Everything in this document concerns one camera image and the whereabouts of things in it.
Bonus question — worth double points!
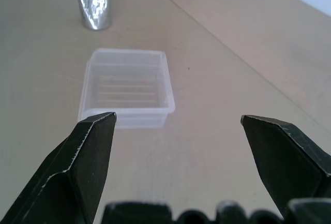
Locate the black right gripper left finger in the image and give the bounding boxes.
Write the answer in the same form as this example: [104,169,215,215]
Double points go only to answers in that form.
[0,112,117,224]

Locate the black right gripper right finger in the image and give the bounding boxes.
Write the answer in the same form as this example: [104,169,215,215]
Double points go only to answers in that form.
[240,114,331,221]

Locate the clear plastic square container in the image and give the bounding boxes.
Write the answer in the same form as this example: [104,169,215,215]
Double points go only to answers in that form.
[78,49,176,129]

